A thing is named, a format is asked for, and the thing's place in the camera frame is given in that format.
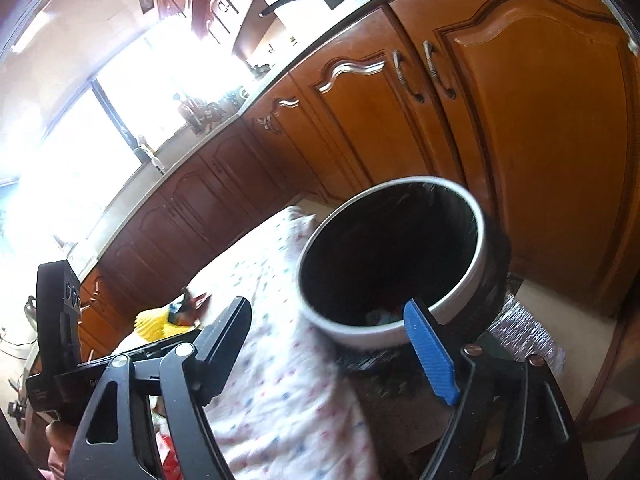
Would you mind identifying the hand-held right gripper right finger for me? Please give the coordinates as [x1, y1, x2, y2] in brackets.
[403, 298, 589, 480]

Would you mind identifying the silver foil mat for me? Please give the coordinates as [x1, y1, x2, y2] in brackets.
[487, 294, 569, 367]

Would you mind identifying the black white-rimmed trash bin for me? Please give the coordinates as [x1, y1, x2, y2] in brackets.
[295, 176, 512, 362]

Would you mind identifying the patterned floor rug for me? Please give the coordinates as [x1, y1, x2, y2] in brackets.
[575, 320, 638, 461]

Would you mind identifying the metal sink faucet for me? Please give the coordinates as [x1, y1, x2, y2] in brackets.
[133, 143, 167, 176]

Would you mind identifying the wooden base cabinet row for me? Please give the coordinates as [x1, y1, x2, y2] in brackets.
[75, 0, 640, 361]

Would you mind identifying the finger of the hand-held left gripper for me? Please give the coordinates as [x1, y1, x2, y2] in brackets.
[116, 328, 202, 362]

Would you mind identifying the bronze cabinet door handle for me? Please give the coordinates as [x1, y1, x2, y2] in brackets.
[392, 50, 427, 104]
[422, 40, 458, 100]

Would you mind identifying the bright window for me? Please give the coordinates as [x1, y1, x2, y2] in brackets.
[0, 25, 246, 261]

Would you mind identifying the red snack packet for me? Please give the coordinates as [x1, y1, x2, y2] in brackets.
[170, 289, 212, 327]

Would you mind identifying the person's left hand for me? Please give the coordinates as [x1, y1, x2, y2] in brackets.
[44, 420, 77, 480]

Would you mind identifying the white dotted tablecloth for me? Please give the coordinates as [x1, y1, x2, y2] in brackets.
[190, 207, 379, 480]

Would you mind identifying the yellow green snack packet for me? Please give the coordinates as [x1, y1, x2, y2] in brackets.
[134, 307, 197, 342]

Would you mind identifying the utensil holder with utensils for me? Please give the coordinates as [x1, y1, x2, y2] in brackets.
[174, 91, 222, 134]

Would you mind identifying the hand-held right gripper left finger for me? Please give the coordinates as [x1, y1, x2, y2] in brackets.
[65, 296, 252, 480]

